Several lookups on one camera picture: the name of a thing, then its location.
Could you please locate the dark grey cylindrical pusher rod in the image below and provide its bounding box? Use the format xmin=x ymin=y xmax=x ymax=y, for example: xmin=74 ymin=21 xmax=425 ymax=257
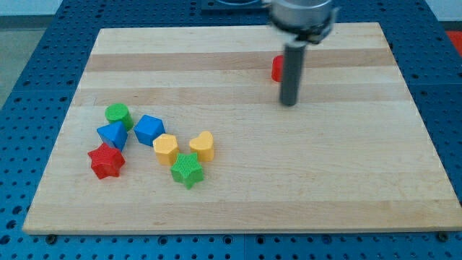
xmin=279 ymin=41 xmax=307 ymax=107

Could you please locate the red cylinder block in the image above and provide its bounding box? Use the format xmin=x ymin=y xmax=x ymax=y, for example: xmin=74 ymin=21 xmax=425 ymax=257
xmin=271 ymin=55 xmax=284 ymax=82

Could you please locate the wooden board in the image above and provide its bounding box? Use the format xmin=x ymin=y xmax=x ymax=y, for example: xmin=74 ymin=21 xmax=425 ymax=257
xmin=23 ymin=22 xmax=461 ymax=235

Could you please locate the yellow heart block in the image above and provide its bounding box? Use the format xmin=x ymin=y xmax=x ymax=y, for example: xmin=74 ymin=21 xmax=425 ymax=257
xmin=189 ymin=131 xmax=215 ymax=162

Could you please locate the yellow hexagon block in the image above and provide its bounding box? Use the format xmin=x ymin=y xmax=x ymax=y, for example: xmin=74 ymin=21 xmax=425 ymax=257
xmin=152 ymin=134 xmax=180 ymax=166

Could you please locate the green star block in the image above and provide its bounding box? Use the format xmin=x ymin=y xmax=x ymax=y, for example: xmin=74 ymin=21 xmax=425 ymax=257
xmin=170 ymin=152 xmax=204 ymax=190

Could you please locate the blue cube block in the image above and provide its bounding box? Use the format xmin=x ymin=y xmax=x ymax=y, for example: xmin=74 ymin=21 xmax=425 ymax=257
xmin=134 ymin=115 xmax=165 ymax=147

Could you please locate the green cylinder block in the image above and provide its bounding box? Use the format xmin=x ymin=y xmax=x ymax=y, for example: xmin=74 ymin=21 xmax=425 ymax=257
xmin=105 ymin=103 xmax=134 ymax=131

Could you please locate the blue triangle block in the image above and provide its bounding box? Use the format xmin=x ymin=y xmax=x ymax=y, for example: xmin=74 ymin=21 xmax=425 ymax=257
xmin=97 ymin=121 xmax=128 ymax=152

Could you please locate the red star block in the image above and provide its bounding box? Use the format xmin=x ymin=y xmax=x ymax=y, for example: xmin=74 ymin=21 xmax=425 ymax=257
xmin=87 ymin=143 xmax=125 ymax=179

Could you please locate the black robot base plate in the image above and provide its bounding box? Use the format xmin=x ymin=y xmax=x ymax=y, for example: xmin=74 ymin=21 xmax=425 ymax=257
xmin=201 ymin=0 xmax=268 ymax=11

